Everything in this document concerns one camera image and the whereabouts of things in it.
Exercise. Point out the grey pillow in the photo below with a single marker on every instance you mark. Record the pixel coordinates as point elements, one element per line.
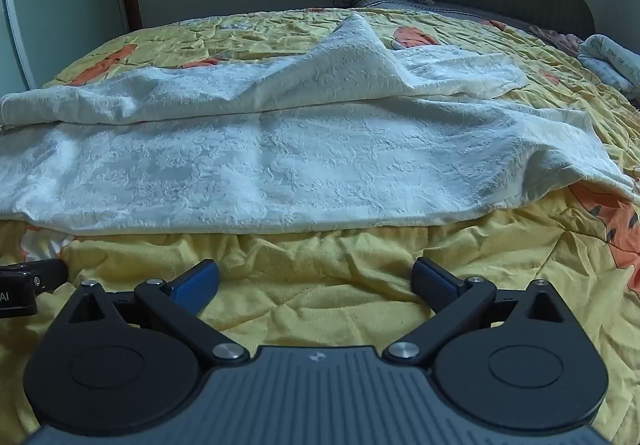
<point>450,7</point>

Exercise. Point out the frosted glass wardrobe door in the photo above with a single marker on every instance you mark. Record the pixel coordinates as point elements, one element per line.
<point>55,0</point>

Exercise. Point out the yellow printed blanket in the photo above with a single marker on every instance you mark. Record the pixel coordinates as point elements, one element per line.
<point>320,275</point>

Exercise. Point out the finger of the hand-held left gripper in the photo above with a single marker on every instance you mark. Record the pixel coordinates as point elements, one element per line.
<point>47,271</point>

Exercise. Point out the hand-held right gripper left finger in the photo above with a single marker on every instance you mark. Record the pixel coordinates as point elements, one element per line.
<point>194,286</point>

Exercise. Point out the pinkish brown cloth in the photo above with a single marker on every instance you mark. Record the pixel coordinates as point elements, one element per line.
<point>555,39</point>

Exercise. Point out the white textured pants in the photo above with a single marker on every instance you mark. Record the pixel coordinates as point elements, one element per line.
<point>280,165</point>

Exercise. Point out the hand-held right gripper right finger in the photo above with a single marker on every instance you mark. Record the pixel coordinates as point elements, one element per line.
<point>434,284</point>

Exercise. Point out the folded light printed cloth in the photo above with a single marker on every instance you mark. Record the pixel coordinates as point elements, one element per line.
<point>610,57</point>

